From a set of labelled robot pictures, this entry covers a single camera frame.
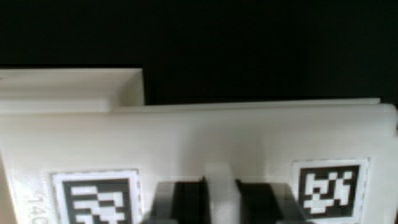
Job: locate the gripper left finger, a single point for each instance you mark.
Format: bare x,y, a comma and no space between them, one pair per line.
182,203

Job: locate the white cabinet body box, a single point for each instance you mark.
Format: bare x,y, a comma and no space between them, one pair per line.
80,90

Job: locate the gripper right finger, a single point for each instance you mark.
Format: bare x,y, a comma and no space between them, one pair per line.
269,206

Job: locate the white cabinet door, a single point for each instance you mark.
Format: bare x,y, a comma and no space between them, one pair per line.
86,160

